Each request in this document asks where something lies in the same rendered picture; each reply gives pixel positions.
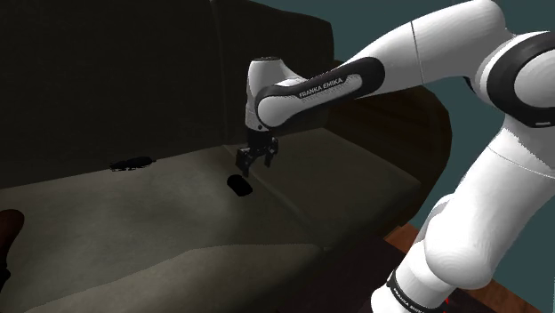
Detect dark sofa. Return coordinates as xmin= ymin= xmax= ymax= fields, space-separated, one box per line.
xmin=0 ymin=0 xmax=453 ymax=313

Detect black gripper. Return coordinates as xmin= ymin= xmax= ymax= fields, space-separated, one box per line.
xmin=235 ymin=127 xmax=279 ymax=179

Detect black phone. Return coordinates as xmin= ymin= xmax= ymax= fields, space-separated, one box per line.
xmin=226 ymin=173 xmax=254 ymax=198

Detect black flat object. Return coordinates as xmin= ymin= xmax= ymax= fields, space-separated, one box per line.
xmin=109 ymin=156 xmax=157 ymax=173

